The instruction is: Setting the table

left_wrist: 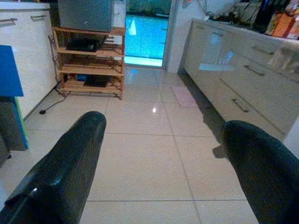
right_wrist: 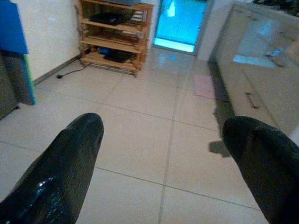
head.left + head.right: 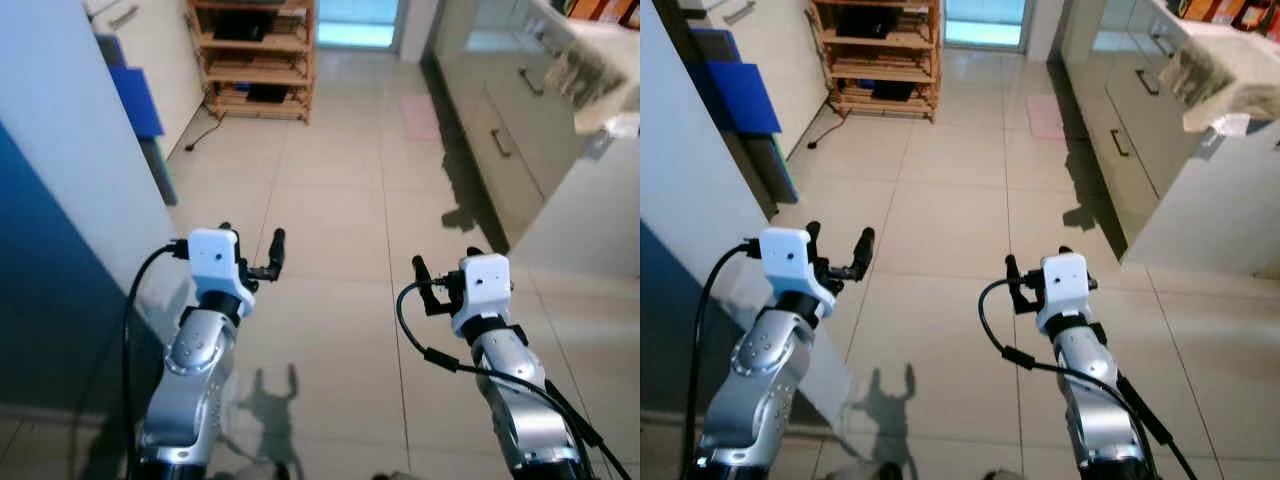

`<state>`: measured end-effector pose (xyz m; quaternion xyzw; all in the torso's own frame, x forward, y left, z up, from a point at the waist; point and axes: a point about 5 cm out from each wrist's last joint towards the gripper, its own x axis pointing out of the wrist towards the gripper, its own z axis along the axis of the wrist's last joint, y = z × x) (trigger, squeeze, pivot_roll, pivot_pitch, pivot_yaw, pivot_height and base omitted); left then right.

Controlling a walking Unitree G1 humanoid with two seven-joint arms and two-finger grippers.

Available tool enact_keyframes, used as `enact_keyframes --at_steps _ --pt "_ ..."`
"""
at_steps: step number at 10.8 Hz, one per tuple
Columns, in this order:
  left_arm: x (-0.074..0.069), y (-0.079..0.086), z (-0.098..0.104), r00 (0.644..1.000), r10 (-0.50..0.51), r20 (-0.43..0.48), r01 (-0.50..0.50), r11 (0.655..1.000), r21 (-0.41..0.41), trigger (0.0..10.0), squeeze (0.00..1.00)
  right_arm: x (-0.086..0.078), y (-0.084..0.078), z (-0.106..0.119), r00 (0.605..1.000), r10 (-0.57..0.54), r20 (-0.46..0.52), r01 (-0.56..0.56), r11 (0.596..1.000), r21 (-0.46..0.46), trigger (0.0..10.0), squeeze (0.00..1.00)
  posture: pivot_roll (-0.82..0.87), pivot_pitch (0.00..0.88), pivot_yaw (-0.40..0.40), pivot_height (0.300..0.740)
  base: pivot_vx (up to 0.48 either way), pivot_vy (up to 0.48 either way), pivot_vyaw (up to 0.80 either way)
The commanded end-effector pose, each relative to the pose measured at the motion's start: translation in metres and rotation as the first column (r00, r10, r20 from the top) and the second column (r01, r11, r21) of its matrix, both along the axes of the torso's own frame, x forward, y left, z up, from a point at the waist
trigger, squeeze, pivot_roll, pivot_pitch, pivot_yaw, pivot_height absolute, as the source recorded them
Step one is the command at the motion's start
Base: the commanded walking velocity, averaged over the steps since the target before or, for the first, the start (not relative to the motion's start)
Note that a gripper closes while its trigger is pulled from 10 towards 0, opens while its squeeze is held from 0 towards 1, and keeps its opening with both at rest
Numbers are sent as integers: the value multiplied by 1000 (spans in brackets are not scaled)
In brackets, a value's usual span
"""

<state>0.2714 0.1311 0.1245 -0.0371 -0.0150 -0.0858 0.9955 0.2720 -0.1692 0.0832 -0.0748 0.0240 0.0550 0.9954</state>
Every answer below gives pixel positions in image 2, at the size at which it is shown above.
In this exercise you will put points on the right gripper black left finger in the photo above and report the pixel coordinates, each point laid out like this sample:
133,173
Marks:
53,177

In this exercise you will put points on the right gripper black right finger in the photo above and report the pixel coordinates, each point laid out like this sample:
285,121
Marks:
268,168

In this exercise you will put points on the pink floor mat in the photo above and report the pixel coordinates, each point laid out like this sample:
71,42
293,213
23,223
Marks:
204,86

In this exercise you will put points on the black device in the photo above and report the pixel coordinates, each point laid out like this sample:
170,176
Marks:
118,56
107,18

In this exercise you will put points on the wooden shelf rack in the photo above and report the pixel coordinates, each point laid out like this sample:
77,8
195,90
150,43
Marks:
112,44

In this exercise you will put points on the blue panel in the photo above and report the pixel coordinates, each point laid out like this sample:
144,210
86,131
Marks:
11,28

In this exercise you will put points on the glass door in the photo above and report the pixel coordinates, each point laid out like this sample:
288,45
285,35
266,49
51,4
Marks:
180,23

